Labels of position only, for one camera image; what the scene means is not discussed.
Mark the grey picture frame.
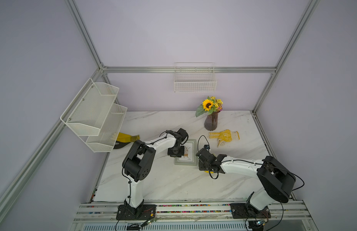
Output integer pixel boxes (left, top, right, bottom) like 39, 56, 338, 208
174, 139, 198, 166

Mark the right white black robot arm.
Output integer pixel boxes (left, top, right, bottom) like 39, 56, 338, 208
196, 148, 296, 214

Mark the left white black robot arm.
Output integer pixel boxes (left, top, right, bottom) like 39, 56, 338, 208
122, 128, 189, 209

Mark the dark vase with sunflowers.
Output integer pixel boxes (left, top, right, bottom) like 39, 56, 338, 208
195, 96, 223, 131

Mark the white two-tier mesh shelf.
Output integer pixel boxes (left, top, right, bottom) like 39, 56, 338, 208
60, 79, 127, 153

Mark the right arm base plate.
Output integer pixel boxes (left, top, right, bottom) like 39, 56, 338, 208
230, 203, 271, 219

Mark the white wire wall basket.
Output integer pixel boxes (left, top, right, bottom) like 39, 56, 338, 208
174, 62, 217, 93

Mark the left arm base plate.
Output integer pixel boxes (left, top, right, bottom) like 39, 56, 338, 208
116, 204, 157, 220

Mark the aluminium rail front frame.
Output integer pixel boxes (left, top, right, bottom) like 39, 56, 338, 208
70, 200, 318, 231

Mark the aluminium cage frame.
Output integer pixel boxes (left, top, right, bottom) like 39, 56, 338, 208
0, 0, 321, 223

